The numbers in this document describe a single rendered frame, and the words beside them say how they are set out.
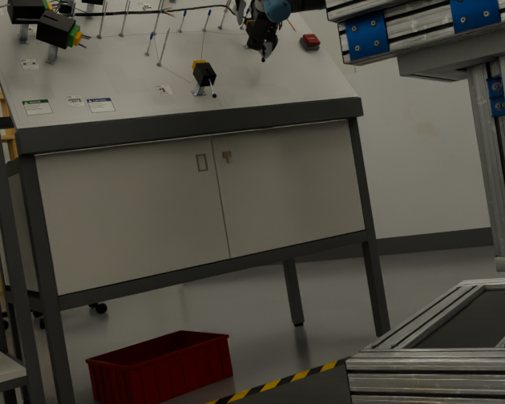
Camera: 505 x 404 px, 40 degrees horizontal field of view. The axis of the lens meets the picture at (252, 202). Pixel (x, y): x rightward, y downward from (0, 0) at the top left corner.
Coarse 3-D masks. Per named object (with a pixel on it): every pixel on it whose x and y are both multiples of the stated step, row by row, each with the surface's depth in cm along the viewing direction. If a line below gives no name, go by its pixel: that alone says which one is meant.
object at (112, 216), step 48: (144, 144) 210; (192, 144) 218; (48, 192) 195; (96, 192) 202; (144, 192) 209; (192, 192) 217; (48, 240) 195; (96, 240) 201; (144, 240) 208; (192, 240) 216
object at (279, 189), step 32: (288, 128) 236; (320, 128) 242; (224, 160) 223; (256, 160) 229; (288, 160) 235; (320, 160) 241; (352, 160) 248; (224, 192) 222; (256, 192) 228; (288, 192) 234; (320, 192) 240; (352, 192) 247; (224, 224) 222; (256, 224) 227; (288, 224) 233; (320, 224) 239; (352, 224) 246
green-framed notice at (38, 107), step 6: (24, 102) 196; (30, 102) 197; (36, 102) 197; (42, 102) 198; (48, 102) 199; (24, 108) 194; (30, 108) 195; (36, 108) 196; (42, 108) 197; (48, 108) 197; (30, 114) 194; (36, 114) 194; (42, 114) 195
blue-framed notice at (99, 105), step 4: (88, 100) 204; (92, 100) 205; (96, 100) 205; (100, 100) 206; (104, 100) 206; (108, 100) 207; (88, 104) 203; (92, 104) 204; (96, 104) 204; (100, 104) 205; (104, 104) 205; (108, 104) 206; (112, 104) 206; (92, 108) 203; (96, 108) 203; (100, 108) 204; (104, 108) 204; (108, 108) 205; (112, 108) 205; (92, 112) 202; (96, 112) 202; (100, 112) 203
